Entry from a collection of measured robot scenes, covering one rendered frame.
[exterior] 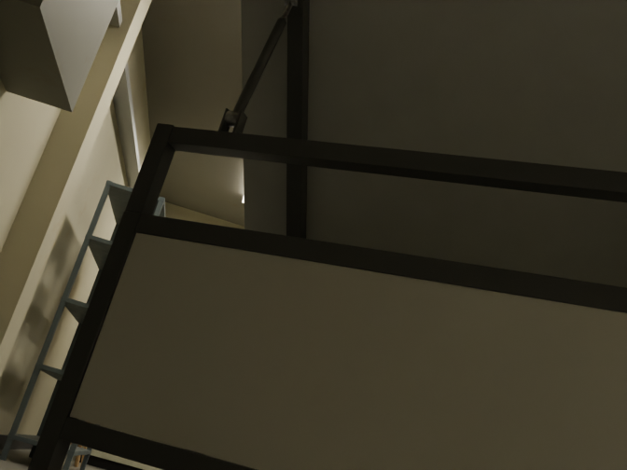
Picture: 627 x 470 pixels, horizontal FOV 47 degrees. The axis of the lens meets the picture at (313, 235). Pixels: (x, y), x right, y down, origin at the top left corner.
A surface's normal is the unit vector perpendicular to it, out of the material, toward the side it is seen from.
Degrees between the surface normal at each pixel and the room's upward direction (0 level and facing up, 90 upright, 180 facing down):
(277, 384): 90
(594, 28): 130
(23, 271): 90
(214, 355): 90
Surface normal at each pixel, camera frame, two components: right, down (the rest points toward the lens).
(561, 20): -0.38, 0.30
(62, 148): 0.18, -0.27
